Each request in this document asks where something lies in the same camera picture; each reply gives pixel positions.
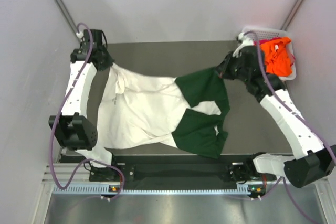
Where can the pink t-shirt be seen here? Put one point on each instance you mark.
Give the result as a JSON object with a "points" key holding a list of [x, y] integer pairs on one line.
{"points": [[289, 53]]}

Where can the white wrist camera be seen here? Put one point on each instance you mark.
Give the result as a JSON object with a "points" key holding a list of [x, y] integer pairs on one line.
{"points": [[80, 34], [243, 41]]}

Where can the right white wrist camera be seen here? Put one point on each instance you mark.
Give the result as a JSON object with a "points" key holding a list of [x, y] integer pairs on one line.
{"points": [[243, 41]]}

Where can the grey slotted cable duct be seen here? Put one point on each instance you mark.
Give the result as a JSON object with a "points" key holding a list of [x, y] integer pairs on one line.
{"points": [[105, 189]]}

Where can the white plastic laundry basket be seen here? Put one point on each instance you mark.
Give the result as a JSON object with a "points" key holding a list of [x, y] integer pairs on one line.
{"points": [[268, 33]]}

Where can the left aluminium frame post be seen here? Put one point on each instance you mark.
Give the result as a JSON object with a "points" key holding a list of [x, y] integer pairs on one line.
{"points": [[67, 16]]}

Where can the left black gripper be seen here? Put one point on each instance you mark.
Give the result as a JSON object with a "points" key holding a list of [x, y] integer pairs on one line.
{"points": [[108, 63]]}

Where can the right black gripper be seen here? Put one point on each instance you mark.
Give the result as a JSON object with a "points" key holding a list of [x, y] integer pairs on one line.
{"points": [[222, 69]]}

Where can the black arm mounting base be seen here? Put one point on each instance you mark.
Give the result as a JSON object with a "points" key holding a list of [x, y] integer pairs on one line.
{"points": [[227, 168]]}

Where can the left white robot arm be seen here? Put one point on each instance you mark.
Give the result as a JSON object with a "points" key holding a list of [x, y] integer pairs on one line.
{"points": [[76, 126]]}

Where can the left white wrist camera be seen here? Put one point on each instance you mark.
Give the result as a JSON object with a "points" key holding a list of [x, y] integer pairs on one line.
{"points": [[80, 34]]}

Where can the orange t-shirt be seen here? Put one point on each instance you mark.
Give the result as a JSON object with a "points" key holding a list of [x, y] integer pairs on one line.
{"points": [[276, 59]]}

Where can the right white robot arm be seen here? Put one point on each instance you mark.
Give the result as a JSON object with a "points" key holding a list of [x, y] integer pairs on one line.
{"points": [[311, 160]]}

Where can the white and green t-shirt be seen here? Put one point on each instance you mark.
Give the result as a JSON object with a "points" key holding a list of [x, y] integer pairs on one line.
{"points": [[186, 112]]}

